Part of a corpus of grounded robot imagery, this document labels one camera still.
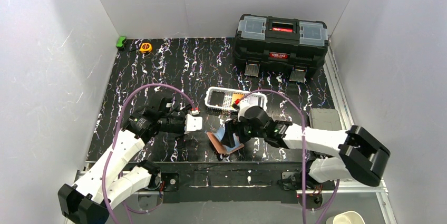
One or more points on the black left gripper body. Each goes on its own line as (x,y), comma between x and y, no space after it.
(177,124)

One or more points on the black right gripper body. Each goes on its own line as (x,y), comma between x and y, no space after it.
(234,135)

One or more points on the brown leather card holder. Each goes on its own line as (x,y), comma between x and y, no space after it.
(216,141)

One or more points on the orange credit card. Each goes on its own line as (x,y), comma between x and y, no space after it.
(236,97)

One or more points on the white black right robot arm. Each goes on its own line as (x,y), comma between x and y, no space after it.
(351,154)

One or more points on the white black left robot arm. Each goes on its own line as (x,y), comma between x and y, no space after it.
(93,197)

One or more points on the white grey credit card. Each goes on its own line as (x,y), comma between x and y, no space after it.
(257,100)

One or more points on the black credit card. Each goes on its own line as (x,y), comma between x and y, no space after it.
(217,98)

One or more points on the white plastic basket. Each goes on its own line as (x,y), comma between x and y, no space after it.
(227,105)

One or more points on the yellow tape measure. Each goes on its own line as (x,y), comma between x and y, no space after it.
(145,48)

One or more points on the green small device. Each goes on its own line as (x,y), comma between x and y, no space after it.
(120,44)

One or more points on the black red toolbox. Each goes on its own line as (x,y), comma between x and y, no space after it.
(289,46)

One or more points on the white plastic cup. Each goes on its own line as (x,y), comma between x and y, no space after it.
(349,217)

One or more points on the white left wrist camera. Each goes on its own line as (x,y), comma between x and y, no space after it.
(193,123)

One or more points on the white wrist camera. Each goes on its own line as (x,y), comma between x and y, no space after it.
(193,123)
(243,105)

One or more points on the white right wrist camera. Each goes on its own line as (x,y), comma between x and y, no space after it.
(243,105)

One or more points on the aluminium frame rail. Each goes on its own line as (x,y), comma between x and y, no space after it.
(244,180)

